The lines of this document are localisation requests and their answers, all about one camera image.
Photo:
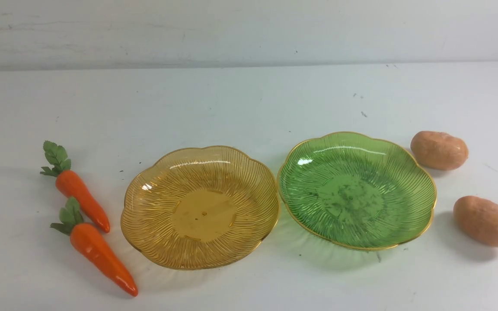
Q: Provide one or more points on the orange toy carrot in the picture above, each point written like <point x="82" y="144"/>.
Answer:
<point x="70" y="184"/>
<point x="89" y="242"/>

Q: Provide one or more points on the brown toy potato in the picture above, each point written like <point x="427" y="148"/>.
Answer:
<point x="478" y="218"/>
<point x="439" y="150"/>

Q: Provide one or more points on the amber ribbed plastic plate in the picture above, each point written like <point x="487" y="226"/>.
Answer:
<point x="200" y="208"/>

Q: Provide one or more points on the green ribbed plastic plate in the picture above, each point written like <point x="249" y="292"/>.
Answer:
<point x="356" y="191"/>

